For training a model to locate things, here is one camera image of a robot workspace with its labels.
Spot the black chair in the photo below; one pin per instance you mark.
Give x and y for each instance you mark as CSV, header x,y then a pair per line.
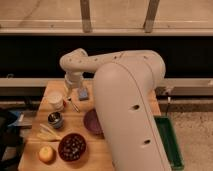
x,y
9,137

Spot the purple bowl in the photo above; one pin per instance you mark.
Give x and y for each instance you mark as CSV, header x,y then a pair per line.
x,y
91,122

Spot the dark red patterned bowl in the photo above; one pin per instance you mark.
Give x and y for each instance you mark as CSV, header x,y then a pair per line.
x,y
72,147

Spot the white cup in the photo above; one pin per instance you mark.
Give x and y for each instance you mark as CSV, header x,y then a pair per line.
x,y
55,99

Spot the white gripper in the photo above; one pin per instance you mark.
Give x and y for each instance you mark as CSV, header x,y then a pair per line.
x,y
73,80

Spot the blue sponge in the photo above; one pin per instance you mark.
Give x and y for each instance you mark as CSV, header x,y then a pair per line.
x,y
83,94

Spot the yellow apple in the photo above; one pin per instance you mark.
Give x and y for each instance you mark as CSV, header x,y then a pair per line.
x,y
46,154

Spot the small metal cup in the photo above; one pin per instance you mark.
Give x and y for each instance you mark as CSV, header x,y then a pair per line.
x,y
55,119

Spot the silver fork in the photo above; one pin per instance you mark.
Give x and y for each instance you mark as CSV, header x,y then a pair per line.
x,y
69,99

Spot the yellow banana peel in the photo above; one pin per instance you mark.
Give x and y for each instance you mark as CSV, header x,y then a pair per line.
x,y
47,134

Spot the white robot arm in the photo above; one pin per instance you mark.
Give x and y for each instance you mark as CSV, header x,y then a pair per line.
x,y
121,86

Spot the green plastic tray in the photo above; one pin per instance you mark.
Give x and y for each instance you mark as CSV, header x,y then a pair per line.
x,y
170,143

